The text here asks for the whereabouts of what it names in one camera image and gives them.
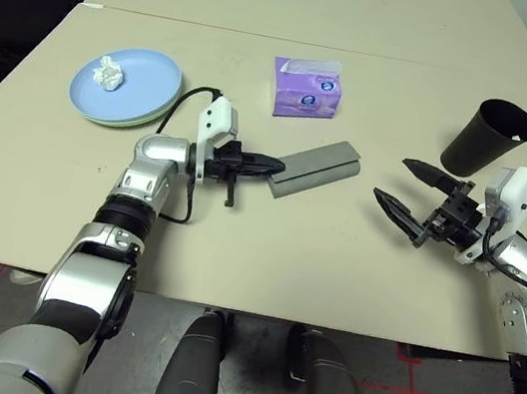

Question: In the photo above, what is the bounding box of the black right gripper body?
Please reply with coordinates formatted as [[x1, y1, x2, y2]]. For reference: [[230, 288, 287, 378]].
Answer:
[[424, 177, 492, 250]]

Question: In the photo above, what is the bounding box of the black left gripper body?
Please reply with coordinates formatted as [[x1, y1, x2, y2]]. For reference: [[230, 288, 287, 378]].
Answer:
[[198, 137, 249, 209]]

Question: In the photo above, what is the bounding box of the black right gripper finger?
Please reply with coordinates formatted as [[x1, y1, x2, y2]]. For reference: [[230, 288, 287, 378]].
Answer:
[[365, 188, 434, 248], [398, 157, 462, 192]]

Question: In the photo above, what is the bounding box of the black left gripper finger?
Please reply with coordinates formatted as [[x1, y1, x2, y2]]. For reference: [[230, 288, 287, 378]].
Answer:
[[242, 151, 287, 171], [240, 163, 280, 182]]

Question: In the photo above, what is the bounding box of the grey glasses case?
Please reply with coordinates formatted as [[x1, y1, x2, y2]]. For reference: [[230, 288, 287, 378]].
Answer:
[[263, 129, 367, 214]]

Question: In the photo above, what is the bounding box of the blue plastic plate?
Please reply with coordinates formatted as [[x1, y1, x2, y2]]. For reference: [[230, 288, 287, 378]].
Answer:
[[63, 36, 189, 137]]

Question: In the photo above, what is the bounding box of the white tissue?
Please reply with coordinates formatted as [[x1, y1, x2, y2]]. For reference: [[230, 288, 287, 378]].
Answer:
[[90, 54, 129, 95]]

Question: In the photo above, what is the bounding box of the black plastic cup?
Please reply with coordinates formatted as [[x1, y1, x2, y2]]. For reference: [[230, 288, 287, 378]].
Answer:
[[438, 90, 527, 188]]

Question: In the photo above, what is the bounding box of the purple tissue box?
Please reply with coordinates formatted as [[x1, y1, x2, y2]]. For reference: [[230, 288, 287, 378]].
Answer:
[[265, 50, 346, 128]]

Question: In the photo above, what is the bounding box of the green plastic plate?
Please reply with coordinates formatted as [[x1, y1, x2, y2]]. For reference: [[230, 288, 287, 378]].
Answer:
[[82, 70, 185, 140]]

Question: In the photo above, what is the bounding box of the red floor tape mark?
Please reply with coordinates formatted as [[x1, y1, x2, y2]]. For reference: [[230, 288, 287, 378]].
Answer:
[[355, 337, 437, 394]]

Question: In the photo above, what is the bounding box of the grey robot left leg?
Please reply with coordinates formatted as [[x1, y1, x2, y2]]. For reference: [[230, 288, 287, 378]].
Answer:
[[153, 301, 235, 394]]

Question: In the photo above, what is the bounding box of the black foam floor mat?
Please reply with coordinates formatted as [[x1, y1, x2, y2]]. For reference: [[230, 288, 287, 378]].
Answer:
[[0, 0, 81, 144]]

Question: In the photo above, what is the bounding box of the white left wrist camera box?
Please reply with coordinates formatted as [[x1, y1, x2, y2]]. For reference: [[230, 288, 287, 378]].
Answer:
[[189, 92, 247, 189]]

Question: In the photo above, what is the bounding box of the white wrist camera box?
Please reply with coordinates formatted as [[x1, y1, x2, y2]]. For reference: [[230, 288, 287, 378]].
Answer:
[[189, 92, 247, 189], [454, 159, 527, 276]]

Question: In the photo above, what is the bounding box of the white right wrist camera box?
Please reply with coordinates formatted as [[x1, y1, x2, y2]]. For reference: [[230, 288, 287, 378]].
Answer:
[[454, 159, 527, 276]]

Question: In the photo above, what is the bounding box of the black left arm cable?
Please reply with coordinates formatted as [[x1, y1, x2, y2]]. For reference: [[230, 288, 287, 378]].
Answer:
[[140, 79, 223, 228]]

